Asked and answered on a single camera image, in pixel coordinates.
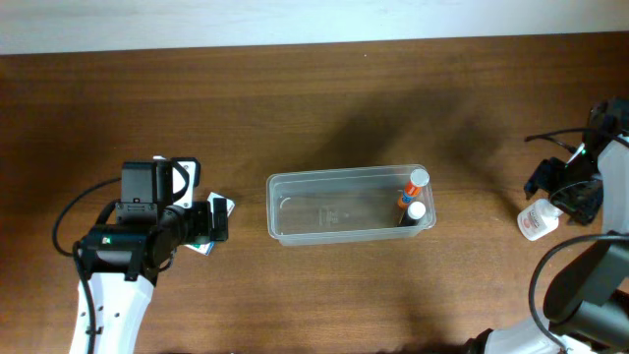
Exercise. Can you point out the black bottle white cap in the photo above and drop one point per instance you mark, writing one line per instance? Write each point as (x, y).
(413, 214)

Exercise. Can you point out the white green medicine box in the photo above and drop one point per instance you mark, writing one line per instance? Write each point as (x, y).
(208, 223)

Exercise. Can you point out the clear sanitizer bottle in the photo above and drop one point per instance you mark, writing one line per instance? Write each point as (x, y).
(538, 219)

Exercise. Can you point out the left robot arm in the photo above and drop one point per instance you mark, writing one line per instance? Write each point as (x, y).
(133, 240)

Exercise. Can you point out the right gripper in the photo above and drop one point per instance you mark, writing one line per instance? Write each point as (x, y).
(582, 211)

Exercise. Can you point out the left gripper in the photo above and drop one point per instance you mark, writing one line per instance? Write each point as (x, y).
(200, 211)

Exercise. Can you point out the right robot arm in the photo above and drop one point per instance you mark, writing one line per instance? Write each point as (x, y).
(574, 297)

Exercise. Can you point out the clear plastic container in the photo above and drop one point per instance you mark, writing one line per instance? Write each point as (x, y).
(343, 205)

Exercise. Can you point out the orange bottle white cap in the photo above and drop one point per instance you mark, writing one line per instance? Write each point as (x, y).
(418, 179)

